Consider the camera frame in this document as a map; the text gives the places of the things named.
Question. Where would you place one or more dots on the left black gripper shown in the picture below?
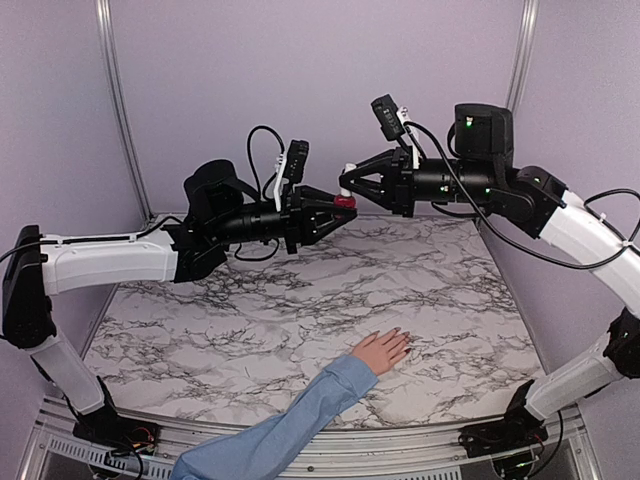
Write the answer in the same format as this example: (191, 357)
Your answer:
(300, 219)

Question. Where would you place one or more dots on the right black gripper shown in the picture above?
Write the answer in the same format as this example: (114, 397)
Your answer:
(400, 161)

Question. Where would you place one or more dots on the red nail polish bottle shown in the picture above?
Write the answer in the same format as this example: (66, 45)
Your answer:
(345, 201)

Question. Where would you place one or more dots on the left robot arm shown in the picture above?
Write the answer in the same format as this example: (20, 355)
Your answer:
(223, 210)

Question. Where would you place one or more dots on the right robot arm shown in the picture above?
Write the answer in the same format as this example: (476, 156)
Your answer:
(475, 165)

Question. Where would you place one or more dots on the blue sleeved forearm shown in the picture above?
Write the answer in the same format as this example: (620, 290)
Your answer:
(266, 449)

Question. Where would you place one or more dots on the mannequin hand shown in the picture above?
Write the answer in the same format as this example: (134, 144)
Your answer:
(382, 352)

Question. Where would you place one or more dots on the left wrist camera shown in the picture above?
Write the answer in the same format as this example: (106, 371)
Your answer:
(290, 167)

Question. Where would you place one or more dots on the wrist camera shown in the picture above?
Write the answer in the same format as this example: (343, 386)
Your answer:
(290, 167)
(391, 120)

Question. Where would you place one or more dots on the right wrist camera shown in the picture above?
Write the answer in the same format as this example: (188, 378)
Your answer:
(391, 120)

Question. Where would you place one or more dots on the right aluminium frame post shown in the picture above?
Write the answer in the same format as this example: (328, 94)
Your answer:
(523, 53)

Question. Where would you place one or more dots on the aluminium frame post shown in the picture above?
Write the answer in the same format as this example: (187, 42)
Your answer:
(117, 96)
(523, 53)

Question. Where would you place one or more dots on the left aluminium frame post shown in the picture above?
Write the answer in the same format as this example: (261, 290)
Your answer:
(117, 96)

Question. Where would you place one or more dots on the front aluminium rail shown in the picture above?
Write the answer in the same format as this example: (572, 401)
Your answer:
(417, 452)

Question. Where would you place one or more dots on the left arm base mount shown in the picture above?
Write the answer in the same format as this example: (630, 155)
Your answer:
(125, 435)

